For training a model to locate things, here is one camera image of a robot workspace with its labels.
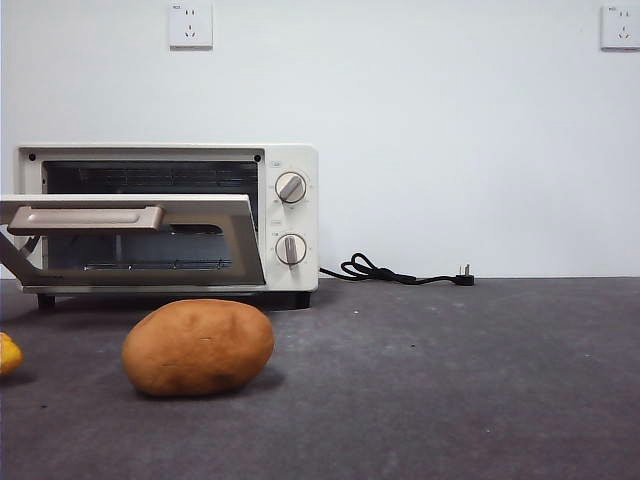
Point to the brown potato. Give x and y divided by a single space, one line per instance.
197 350

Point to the white Toshiba toaster oven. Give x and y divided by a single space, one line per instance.
292 280

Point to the white wall socket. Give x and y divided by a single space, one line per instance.
620 27
190 27

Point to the yellow fruit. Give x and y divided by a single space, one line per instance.
7 355

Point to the white beige oven knob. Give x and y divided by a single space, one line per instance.
290 250
291 188

